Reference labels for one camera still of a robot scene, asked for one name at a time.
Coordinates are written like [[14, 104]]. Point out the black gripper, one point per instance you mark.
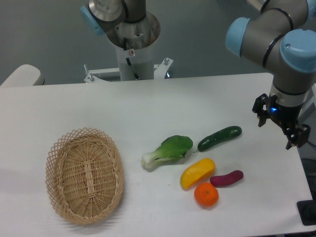
[[283, 109]]

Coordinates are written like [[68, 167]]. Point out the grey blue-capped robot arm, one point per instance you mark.
[[274, 41]]

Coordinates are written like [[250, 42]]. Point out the green cucumber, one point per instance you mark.
[[221, 136]]

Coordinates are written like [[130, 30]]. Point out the purple sweet potato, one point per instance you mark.
[[227, 179]]

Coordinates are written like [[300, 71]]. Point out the black device at table edge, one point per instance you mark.
[[307, 212]]

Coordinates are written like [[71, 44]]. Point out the yellow mango slice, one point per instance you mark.
[[198, 171]]

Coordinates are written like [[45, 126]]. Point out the orange tangerine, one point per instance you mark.
[[206, 194]]

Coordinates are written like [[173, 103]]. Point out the green bok choy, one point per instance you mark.
[[171, 149]]

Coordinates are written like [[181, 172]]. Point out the oval wicker basket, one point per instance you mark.
[[84, 176]]

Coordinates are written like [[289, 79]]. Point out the beige chair armrest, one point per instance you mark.
[[25, 75]]

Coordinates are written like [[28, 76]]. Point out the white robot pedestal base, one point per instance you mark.
[[134, 45]]

